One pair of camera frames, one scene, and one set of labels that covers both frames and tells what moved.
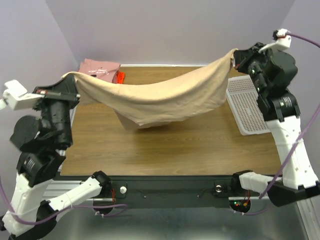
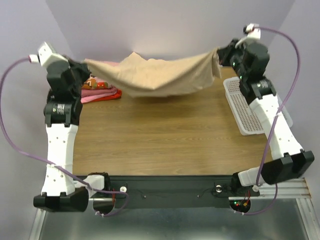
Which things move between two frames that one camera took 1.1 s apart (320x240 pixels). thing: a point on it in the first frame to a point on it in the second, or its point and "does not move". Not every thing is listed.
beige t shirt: [136, 110] to [142, 77]
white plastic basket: [242, 94] does not move
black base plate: [172, 192] does not move
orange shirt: [120, 77] to [117, 95]
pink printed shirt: [103, 69] to [94, 83]
